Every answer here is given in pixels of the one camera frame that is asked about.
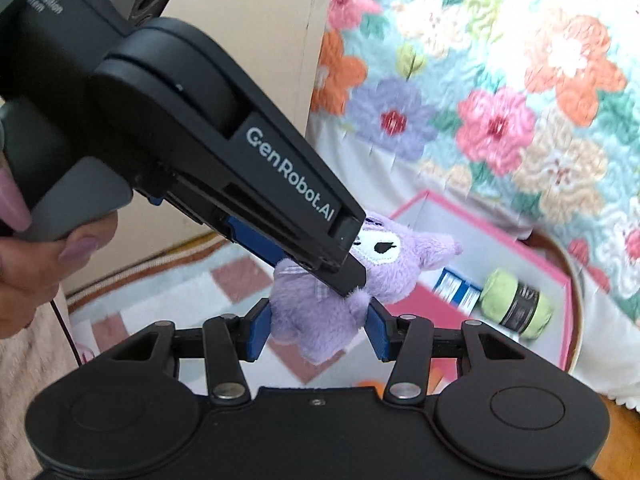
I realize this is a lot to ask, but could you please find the pink cardboard box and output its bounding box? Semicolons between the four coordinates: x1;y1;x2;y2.
367;190;574;372

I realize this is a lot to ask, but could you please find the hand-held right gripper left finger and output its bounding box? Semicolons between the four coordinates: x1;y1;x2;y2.
107;297;274;406

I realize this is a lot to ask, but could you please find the person's left hand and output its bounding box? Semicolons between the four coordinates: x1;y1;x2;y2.
0;160;121;342

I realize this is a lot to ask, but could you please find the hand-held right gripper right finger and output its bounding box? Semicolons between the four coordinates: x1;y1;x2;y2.
364;302;529;406

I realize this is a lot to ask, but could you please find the checked floor rug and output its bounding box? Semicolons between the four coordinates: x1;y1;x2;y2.
65;229;587;394

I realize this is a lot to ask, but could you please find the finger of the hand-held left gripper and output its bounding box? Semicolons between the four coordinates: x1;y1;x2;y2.
164;174;369;299
170;112;369;269

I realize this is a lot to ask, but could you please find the purple plush toy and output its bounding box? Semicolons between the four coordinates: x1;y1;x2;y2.
269;210;464;367

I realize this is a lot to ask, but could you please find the pink fluffy cloth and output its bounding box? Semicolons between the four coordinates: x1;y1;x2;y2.
0;305;77;480

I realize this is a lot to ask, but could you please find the green yarn ball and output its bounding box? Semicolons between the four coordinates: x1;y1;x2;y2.
479;267;554;334

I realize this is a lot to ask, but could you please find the black cable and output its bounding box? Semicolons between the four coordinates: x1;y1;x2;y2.
49;300;82;367

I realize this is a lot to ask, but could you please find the floral quilt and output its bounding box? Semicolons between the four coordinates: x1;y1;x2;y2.
260;0;640;312

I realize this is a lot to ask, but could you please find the blue wipes packet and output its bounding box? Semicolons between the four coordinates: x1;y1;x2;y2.
434;267;484;312

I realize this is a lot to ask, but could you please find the beige cabinet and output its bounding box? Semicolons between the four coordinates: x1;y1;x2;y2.
64;0;332;297

